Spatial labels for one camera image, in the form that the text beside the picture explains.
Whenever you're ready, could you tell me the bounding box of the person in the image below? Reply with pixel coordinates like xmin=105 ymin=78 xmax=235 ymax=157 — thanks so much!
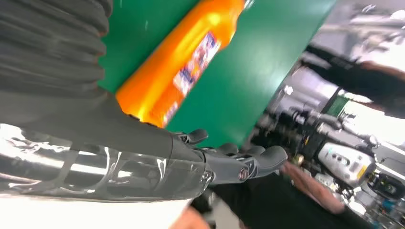
xmin=171 ymin=161 xmax=374 ymax=229
xmin=300 ymin=44 xmax=405 ymax=119

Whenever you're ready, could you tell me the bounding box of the green table mat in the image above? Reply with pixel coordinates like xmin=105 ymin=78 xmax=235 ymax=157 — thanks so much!
xmin=98 ymin=0 xmax=338 ymax=149

